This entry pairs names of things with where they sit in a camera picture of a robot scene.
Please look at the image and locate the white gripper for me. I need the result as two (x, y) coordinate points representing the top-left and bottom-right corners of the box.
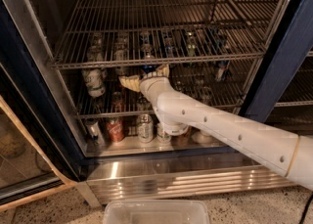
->
(118, 64), (172, 102)

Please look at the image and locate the blue pepsi can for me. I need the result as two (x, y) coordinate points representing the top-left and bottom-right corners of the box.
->
(141, 66), (156, 73)

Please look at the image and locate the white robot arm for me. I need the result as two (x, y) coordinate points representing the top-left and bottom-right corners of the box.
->
(119, 65), (313, 190)

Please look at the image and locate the white green can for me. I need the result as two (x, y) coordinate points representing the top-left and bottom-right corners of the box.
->
(136, 114), (154, 143)
(156, 123), (171, 144)

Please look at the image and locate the white green can middle shelf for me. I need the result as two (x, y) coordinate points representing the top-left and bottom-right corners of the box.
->
(81, 68), (106, 98)

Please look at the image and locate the red cola can bottom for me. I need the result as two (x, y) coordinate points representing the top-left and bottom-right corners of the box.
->
(106, 117), (124, 142)

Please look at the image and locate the white green can bottom centre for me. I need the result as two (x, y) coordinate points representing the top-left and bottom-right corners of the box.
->
(156, 123), (171, 144)

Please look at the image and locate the orange can bottom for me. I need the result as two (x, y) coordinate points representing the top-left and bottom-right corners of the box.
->
(177, 126), (192, 141)

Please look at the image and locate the silver slim can bottom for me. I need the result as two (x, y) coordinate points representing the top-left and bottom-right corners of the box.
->
(84, 118), (105, 146)

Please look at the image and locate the blue white can right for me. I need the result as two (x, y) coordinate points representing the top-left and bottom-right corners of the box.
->
(215, 60), (230, 82)

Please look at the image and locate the white can bottom right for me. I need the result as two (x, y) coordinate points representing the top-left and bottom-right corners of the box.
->
(192, 131), (213, 144)

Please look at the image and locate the steel fridge base panel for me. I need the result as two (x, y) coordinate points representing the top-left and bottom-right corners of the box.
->
(76, 153), (291, 207)

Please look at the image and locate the open glass fridge door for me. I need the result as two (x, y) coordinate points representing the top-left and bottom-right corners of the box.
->
(0, 69), (76, 211)

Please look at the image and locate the blue fridge centre pillar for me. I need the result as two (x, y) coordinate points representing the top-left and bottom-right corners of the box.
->
(239, 0), (313, 122)

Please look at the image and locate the clear plastic bin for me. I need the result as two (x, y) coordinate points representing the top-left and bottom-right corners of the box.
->
(102, 200), (211, 224)

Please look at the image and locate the middle wire fridge shelf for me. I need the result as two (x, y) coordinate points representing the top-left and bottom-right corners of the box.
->
(72, 60), (255, 120)

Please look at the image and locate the wire fridge shelf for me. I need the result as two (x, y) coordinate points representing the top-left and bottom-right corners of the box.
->
(72, 60), (255, 120)
(53, 0), (280, 69)

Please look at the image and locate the upper wire fridge shelf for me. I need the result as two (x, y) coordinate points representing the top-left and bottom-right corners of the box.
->
(53, 0), (280, 69)

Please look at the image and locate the black cable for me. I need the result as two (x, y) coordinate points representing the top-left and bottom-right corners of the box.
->
(298, 192), (313, 224)

